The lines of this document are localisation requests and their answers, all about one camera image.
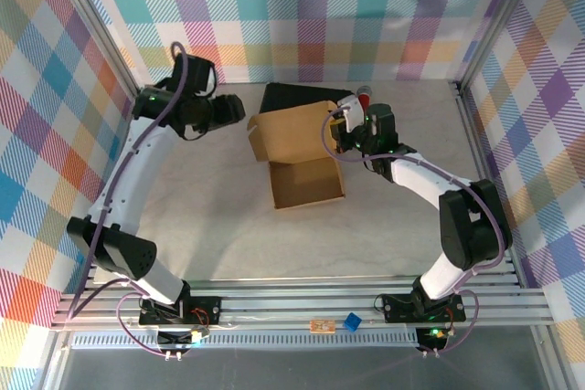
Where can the brown cardboard paper box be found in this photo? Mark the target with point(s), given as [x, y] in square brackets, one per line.
[306, 184]

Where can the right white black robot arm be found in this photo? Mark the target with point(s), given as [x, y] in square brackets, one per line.
[420, 180]

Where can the red cylinder with grey cap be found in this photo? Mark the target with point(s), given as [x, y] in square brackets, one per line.
[364, 98]

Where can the black ribbed carrying case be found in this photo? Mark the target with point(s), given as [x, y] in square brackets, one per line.
[292, 95]

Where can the blue toy block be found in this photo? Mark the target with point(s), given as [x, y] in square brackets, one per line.
[352, 320]

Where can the small orange printed card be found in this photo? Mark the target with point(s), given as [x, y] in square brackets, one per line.
[322, 327]

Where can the small circuit board with LED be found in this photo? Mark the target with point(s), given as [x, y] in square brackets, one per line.
[434, 334]
[196, 336]

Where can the aluminium side frame rail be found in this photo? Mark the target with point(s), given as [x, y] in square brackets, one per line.
[480, 148]

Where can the aluminium frame post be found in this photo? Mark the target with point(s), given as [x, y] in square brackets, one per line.
[91, 20]
[498, 15]

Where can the aluminium front frame rails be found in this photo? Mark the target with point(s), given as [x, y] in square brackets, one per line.
[297, 303]

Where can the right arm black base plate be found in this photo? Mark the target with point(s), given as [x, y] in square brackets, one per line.
[397, 308]

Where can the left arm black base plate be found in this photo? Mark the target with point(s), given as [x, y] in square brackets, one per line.
[205, 310]

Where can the aluminium frame leg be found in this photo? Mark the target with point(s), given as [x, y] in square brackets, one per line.
[52, 362]
[550, 358]

